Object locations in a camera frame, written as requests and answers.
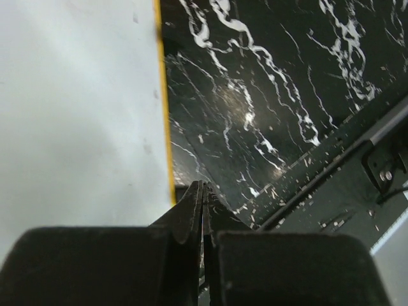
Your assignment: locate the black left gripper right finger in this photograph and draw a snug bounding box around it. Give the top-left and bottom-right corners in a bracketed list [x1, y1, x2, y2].
[203, 183, 391, 305]

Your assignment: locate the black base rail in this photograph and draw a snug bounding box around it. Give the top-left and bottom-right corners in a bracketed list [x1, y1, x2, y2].
[233, 98, 407, 254]

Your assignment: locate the white board yellow frame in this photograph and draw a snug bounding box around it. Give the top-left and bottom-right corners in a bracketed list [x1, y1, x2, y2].
[1, 1, 175, 256]

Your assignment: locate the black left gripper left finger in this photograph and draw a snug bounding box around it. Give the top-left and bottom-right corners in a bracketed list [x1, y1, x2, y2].
[1, 181, 204, 305]

